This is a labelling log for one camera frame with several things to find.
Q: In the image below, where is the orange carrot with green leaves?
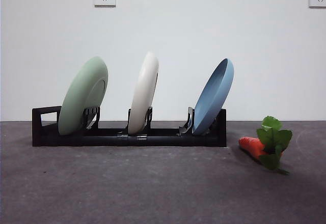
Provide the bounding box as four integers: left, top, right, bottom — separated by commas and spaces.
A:
238, 116, 293, 176

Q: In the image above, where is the white plate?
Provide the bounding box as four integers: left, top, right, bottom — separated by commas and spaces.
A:
127, 51, 160, 135

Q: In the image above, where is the black plate rack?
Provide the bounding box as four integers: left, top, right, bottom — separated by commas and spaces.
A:
32, 105, 227, 148

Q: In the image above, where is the blue plate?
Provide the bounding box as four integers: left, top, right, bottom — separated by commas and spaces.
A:
192, 58, 234, 135

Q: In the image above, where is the green plate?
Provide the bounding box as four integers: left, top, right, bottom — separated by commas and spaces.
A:
58, 56, 109, 136

